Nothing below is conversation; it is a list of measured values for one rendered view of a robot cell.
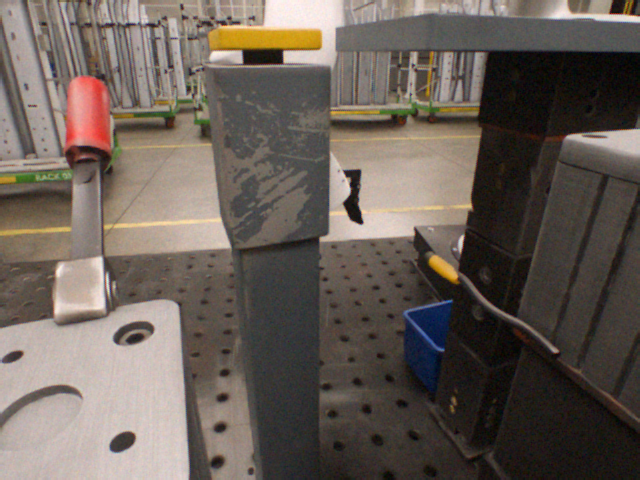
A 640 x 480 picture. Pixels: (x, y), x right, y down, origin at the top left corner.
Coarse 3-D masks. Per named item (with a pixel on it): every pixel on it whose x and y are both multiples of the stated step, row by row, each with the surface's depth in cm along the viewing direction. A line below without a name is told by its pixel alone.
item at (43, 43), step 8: (32, 8) 476; (32, 16) 476; (40, 32) 487; (40, 40) 486; (40, 48) 489; (48, 48) 495; (48, 64) 507; (48, 72) 506; (48, 88) 507; (56, 96) 523; (56, 104) 521; (56, 112) 521; (56, 120) 524; (64, 128) 540; (64, 136) 539; (64, 144) 538
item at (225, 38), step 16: (224, 32) 21; (240, 32) 21; (256, 32) 21; (272, 32) 22; (288, 32) 22; (304, 32) 22; (320, 32) 23; (224, 48) 21; (240, 48) 22; (256, 48) 22; (272, 48) 22; (288, 48) 22; (304, 48) 23; (320, 48) 23; (256, 64) 24
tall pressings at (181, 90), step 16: (144, 16) 791; (112, 32) 769; (128, 32) 775; (144, 32) 782; (176, 32) 813; (112, 48) 776; (160, 48) 816; (176, 48) 821; (112, 64) 786; (160, 64) 826; (176, 64) 831; (176, 80) 845
